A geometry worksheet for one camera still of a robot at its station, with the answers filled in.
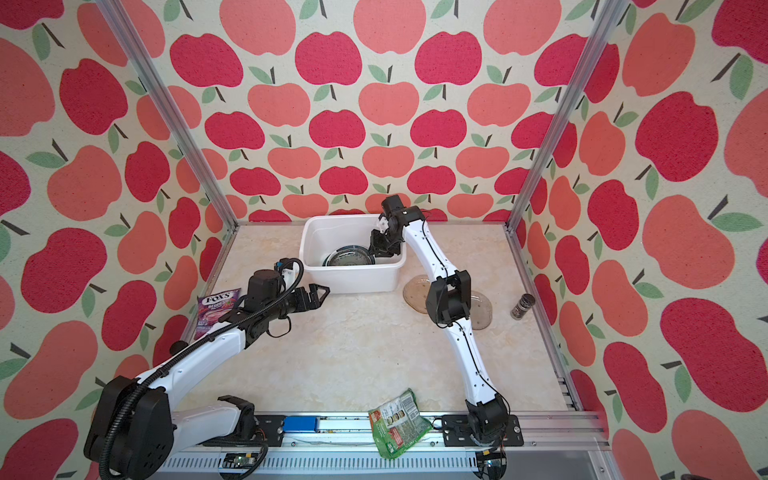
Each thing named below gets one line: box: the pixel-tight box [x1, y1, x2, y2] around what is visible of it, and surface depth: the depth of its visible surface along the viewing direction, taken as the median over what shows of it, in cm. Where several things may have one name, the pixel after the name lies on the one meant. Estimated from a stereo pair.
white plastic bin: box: [299, 214, 407, 294], surface depth 102 cm
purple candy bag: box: [194, 288, 241, 340], surface depth 95 cm
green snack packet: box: [368, 388, 433, 459], surface depth 75 cm
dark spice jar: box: [510, 293, 536, 320], surface depth 90 cm
